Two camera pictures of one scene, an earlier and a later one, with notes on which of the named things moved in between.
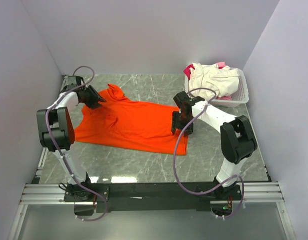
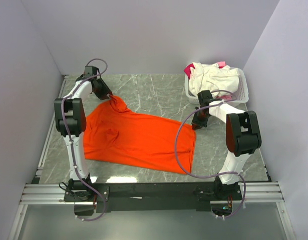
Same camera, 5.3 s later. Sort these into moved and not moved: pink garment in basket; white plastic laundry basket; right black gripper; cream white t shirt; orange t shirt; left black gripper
Moved: left black gripper; right black gripper; orange t shirt
Not moved: cream white t shirt; pink garment in basket; white plastic laundry basket
